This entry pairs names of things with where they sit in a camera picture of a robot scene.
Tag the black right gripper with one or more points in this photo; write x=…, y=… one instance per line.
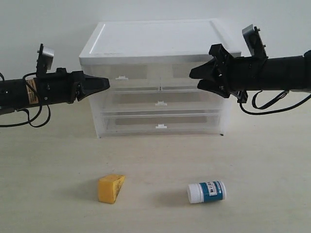
x=229, y=74

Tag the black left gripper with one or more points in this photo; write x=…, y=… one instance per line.
x=63, y=87

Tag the yellow cheese wedge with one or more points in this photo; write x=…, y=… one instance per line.
x=109, y=187

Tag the white blue pill bottle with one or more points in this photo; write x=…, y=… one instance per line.
x=206, y=192

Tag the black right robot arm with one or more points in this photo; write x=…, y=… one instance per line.
x=285, y=74

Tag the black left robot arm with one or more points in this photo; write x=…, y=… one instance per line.
x=22, y=93

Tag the middle wide clear drawer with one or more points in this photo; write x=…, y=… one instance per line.
x=113, y=101

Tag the wide clear drawer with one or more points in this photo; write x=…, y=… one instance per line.
x=158, y=122
x=113, y=101

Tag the bottom wide clear drawer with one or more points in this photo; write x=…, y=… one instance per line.
x=158, y=122

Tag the white plastic drawer cabinet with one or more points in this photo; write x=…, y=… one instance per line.
x=156, y=43

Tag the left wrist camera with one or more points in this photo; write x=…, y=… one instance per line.
x=44, y=60

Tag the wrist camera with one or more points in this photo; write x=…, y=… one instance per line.
x=254, y=42
x=44, y=60

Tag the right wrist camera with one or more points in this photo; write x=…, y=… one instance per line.
x=254, y=42

